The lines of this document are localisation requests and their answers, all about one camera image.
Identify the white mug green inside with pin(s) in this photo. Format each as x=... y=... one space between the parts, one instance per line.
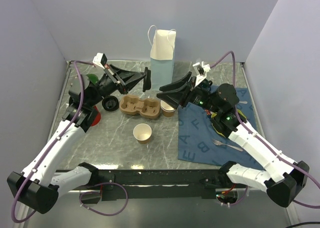
x=93 y=78

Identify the dark green mug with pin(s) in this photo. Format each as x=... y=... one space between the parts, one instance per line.
x=206 y=84

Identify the brown pulp cup carrier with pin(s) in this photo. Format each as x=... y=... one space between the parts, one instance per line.
x=133 y=105

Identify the light blue paper bag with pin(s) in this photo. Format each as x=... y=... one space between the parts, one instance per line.
x=161 y=56

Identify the blue letter print cloth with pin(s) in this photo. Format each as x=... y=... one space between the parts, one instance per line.
x=195 y=147

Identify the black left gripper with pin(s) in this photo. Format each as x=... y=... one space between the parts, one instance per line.
x=127 y=79

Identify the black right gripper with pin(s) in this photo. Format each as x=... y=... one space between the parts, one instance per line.
x=176 y=98

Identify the green polka dot plate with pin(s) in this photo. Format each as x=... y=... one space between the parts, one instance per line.
x=225 y=122

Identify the silver fork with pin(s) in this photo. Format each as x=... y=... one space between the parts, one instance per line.
x=219 y=143

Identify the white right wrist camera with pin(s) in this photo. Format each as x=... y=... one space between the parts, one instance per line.
x=201 y=70

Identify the red cup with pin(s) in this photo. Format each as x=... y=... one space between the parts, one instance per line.
x=97 y=118

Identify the stacked brown paper cups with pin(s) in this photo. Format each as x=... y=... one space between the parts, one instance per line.
x=167 y=110

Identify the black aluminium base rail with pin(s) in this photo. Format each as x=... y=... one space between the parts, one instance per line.
x=142 y=184

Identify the black coffee cup lid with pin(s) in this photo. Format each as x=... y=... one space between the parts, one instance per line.
x=110 y=103
x=147 y=80

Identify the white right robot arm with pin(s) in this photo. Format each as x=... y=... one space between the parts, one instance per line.
x=282 y=178

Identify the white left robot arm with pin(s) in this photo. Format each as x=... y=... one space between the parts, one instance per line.
x=37 y=186

